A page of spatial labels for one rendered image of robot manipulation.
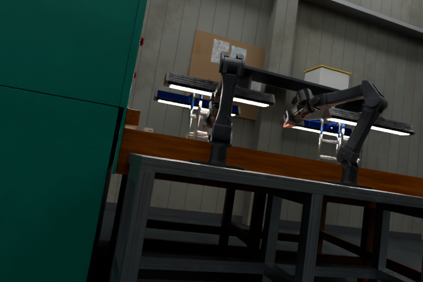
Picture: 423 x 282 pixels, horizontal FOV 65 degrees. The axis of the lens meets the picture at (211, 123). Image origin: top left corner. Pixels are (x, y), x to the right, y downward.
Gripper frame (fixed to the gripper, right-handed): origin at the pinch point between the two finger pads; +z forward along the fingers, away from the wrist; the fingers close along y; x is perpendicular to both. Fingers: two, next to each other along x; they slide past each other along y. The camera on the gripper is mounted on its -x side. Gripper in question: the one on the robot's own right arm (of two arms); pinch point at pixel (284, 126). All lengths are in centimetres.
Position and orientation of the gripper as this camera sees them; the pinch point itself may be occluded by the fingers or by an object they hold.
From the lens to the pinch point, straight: 178.7
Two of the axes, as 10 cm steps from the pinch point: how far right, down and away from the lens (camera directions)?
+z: -4.6, 4.6, 7.5
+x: -0.4, 8.4, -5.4
